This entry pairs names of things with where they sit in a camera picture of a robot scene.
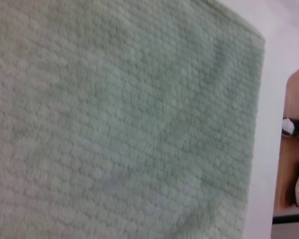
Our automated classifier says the green ribbed towel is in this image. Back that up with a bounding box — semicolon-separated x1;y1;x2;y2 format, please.
0;0;266;239

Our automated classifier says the dark baseboard strip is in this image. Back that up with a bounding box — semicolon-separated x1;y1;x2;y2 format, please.
272;213;299;225

